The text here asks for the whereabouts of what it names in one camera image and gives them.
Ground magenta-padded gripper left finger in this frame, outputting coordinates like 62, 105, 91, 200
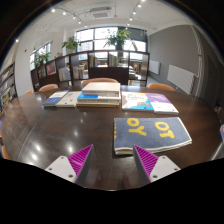
44, 143, 95, 185

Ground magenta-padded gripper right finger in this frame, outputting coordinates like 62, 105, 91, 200
132, 144, 182, 187

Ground grey towel with yellow letters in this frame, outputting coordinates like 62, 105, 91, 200
113, 116, 193, 156

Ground purple and white book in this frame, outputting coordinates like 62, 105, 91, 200
145, 92, 180, 116

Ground white thin book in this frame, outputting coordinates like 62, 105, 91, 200
55, 90, 82, 108

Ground dark blue book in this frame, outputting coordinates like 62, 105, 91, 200
42, 89, 70, 108

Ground blue and white booklet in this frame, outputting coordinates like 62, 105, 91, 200
218, 123, 224, 144

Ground colourful illustrated white book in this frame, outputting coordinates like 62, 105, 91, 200
121, 91, 155, 112

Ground cream thick book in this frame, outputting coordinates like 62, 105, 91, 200
76, 99, 121, 108

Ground blue and white book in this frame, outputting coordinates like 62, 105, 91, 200
76, 91, 122, 103

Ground beige large book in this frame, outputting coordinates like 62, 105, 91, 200
81, 81, 121, 95

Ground dark divider shelf unit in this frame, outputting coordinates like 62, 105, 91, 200
30, 49, 150, 89

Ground small green potted plant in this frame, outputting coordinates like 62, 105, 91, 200
34, 51, 52, 68

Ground side window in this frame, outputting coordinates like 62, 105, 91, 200
29, 42, 53, 71

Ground medium green potted plant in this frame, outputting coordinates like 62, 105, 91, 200
61, 36, 82, 55

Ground large black-framed window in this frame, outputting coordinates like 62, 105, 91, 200
73, 26, 148, 53

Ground large green potted plant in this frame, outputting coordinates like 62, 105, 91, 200
103, 28, 132, 51

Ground ceiling spotlights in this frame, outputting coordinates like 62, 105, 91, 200
49, 1, 148, 26

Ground ceiling air conditioner unit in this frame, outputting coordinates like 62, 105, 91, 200
88, 7, 114, 20

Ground large white wall radiator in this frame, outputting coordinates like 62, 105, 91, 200
166, 64, 195, 95

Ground wall bookshelf unit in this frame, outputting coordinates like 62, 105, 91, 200
0, 62, 18, 114

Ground small white wall radiator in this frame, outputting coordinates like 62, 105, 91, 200
148, 59, 161, 75

